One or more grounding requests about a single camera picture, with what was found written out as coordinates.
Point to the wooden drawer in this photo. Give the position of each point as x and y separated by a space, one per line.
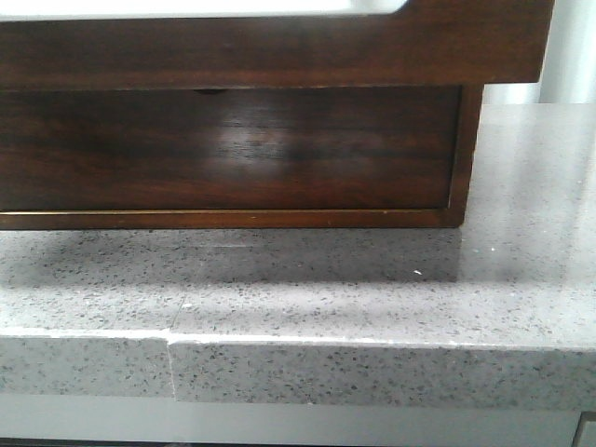
423 43
223 153

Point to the dark wooden drawer cabinet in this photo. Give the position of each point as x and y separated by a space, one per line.
461 158

